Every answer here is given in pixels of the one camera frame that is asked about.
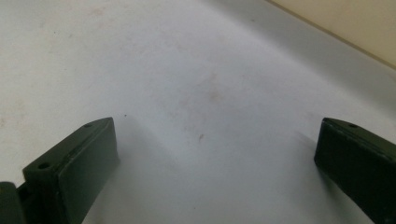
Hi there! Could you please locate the cream compartment organizer box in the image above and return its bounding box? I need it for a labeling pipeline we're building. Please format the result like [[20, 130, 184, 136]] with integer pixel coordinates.
[[267, 0, 396, 70]]

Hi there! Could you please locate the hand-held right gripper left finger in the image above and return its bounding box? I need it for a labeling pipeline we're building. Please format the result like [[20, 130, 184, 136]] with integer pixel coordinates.
[[21, 117, 121, 224]]

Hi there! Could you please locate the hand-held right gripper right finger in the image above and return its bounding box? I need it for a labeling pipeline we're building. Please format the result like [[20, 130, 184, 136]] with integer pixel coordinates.
[[313, 117, 396, 224]]

